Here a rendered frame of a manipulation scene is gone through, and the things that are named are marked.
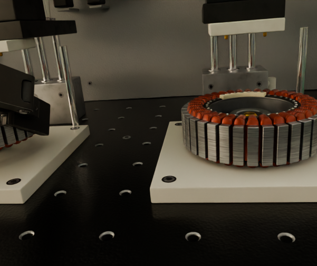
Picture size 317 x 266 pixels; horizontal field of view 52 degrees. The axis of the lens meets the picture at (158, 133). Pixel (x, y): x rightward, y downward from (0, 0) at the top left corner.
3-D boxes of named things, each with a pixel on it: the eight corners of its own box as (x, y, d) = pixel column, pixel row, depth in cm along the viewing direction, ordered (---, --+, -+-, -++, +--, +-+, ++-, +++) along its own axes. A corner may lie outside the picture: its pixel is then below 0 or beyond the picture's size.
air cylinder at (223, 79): (267, 116, 38) (268, 69, 37) (203, 119, 39) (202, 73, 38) (259, 105, 43) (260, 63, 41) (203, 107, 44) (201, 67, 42)
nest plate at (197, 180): (393, 202, 20) (396, 184, 19) (151, 203, 22) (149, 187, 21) (313, 126, 34) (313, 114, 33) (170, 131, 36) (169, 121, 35)
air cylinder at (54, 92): (73, 124, 42) (66, 81, 40) (19, 126, 43) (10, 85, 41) (86, 113, 47) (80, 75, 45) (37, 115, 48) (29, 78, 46)
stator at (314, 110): (352, 168, 22) (358, 114, 20) (185, 176, 22) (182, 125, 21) (294, 120, 32) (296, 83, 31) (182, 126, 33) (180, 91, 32)
